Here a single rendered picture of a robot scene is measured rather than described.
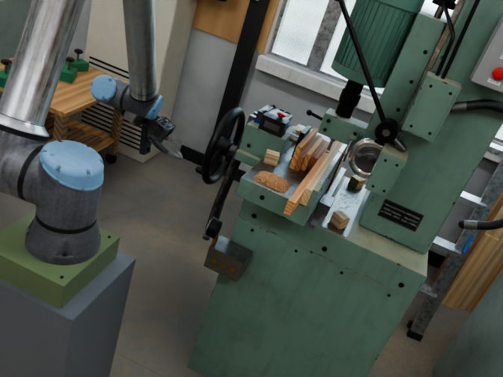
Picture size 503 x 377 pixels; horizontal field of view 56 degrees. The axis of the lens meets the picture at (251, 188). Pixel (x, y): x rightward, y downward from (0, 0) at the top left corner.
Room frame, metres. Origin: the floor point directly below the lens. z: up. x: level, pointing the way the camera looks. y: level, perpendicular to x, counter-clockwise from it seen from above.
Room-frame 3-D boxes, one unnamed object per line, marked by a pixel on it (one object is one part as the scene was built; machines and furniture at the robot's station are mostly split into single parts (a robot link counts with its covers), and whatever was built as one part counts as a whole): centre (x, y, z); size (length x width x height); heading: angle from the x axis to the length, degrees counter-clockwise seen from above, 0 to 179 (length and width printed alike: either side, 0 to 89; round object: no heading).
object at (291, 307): (1.43, -0.31, 0.36); 0.58 x 0.45 x 0.71; 78
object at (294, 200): (1.37, -0.18, 0.92); 0.66 x 0.02 x 0.04; 168
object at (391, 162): (1.26, -0.34, 1.02); 0.09 x 0.07 x 0.12; 168
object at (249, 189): (1.45, -0.08, 0.87); 0.61 x 0.30 x 0.06; 168
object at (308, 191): (1.42, -0.21, 0.92); 0.60 x 0.02 x 0.05; 168
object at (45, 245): (1.00, 0.43, 0.68); 0.19 x 0.19 x 0.10
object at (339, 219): (1.27, -0.28, 0.82); 0.04 x 0.03 x 0.04; 41
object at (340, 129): (1.45, -0.21, 1.03); 0.14 x 0.07 x 0.09; 78
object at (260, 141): (1.47, 0.00, 0.91); 0.15 x 0.14 x 0.09; 168
